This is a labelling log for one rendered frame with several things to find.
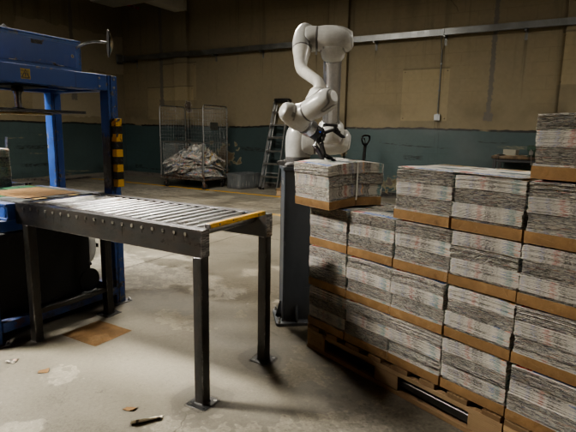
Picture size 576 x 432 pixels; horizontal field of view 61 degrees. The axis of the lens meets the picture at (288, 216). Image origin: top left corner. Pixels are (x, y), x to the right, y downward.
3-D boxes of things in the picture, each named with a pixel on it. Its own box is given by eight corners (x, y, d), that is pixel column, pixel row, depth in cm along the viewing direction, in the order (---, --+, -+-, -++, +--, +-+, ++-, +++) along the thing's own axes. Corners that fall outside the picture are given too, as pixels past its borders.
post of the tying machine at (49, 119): (73, 285, 376) (60, 80, 349) (63, 289, 369) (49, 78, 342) (66, 284, 380) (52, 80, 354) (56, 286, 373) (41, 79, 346)
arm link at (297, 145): (286, 156, 310) (286, 121, 306) (315, 156, 309) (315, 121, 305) (283, 157, 294) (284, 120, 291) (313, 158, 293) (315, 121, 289)
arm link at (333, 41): (315, 147, 310) (350, 147, 308) (314, 159, 297) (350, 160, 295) (316, 21, 265) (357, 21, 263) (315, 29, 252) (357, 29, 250)
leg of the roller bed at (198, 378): (211, 401, 220) (210, 255, 208) (203, 407, 215) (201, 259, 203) (201, 398, 223) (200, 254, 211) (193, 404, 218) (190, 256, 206)
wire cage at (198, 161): (228, 186, 1052) (228, 105, 1022) (203, 190, 982) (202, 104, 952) (186, 183, 1112) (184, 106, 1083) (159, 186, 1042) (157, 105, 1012)
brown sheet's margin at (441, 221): (441, 210, 243) (442, 201, 242) (496, 219, 221) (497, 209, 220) (393, 217, 220) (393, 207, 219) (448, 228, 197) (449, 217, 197)
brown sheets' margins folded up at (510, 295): (353, 308, 299) (357, 227, 290) (549, 387, 209) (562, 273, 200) (306, 322, 275) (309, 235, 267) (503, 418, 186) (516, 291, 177)
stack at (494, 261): (352, 330, 302) (358, 197, 287) (545, 417, 212) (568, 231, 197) (305, 346, 278) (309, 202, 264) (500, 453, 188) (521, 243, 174)
